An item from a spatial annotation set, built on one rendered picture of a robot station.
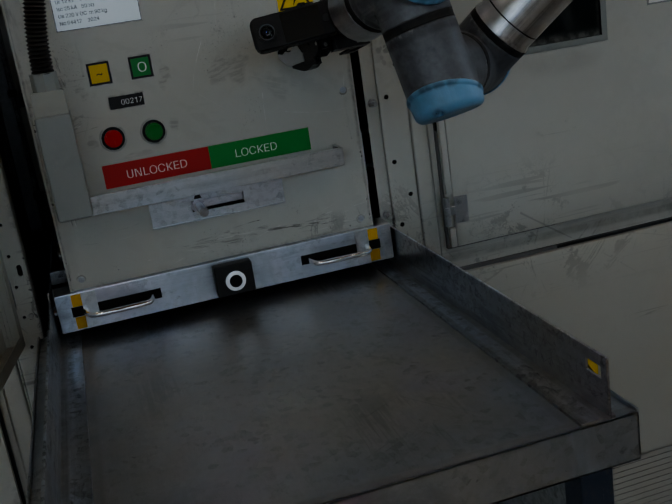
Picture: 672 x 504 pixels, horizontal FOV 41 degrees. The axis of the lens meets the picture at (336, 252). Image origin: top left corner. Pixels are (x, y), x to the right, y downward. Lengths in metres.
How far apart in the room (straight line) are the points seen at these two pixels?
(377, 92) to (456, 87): 0.43
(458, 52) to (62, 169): 0.55
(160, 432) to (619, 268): 0.98
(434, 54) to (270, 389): 0.45
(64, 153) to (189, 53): 0.25
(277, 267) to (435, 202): 0.31
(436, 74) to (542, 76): 0.54
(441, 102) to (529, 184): 0.56
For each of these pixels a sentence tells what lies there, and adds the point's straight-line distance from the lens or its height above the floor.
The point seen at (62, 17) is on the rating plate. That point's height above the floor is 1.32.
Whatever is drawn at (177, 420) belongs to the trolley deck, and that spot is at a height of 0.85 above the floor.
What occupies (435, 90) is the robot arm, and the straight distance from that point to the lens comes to 1.08.
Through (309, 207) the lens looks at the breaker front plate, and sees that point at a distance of 1.44.
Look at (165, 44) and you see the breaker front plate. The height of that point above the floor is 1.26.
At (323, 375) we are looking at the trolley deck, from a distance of 1.14.
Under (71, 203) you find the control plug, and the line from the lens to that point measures 1.27.
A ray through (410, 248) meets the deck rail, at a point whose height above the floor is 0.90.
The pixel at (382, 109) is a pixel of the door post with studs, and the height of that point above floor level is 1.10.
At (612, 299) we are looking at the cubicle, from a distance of 1.76.
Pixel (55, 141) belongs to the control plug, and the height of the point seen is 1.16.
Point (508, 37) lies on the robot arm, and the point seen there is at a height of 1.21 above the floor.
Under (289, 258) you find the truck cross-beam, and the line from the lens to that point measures 1.44.
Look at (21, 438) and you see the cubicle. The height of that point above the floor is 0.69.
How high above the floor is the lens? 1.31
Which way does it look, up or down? 17 degrees down
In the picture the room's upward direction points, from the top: 9 degrees counter-clockwise
